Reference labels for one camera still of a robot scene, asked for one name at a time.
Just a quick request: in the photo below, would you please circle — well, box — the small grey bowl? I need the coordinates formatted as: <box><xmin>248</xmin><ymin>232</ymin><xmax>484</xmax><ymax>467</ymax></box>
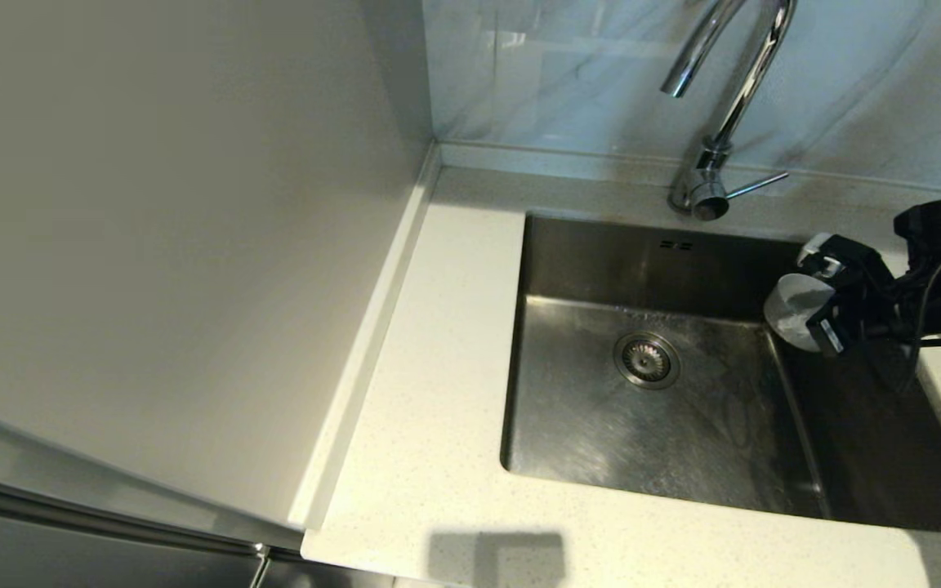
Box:
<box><xmin>763</xmin><ymin>273</ymin><xmax>836</xmax><ymax>353</ymax></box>

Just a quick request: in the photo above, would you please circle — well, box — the thin chrome faucet lever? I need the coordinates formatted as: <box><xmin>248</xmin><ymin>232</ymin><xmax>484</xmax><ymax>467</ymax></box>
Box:
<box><xmin>724</xmin><ymin>171</ymin><xmax>790</xmax><ymax>202</ymax></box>

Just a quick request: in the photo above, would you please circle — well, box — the stainless steel sink basin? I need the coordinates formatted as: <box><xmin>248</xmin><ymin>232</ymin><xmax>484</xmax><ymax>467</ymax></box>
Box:
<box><xmin>500</xmin><ymin>212</ymin><xmax>941</xmax><ymax>536</ymax></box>

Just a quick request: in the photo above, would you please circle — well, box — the round metal drain strainer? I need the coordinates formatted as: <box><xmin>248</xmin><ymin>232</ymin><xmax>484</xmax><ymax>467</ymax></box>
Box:
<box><xmin>613</xmin><ymin>332</ymin><xmax>681</xmax><ymax>390</ymax></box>

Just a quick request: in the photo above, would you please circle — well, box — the chrome gooseneck faucet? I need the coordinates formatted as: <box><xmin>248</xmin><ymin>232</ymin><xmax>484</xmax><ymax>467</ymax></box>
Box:
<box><xmin>660</xmin><ymin>0</ymin><xmax>798</xmax><ymax>223</ymax></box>

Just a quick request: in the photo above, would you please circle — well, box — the tall grey refrigerator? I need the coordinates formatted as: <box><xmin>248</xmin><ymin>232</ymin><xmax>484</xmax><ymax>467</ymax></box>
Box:
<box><xmin>0</xmin><ymin>0</ymin><xmax>439</xmax><ymax>588</ymax></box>

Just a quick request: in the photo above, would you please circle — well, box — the steel refrigerator door handle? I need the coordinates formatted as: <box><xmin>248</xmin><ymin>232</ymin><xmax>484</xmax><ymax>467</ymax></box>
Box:
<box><xmin>248</xmin><ymin>541</ymin><xmax>275</xmax><ymax>588</ymax></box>

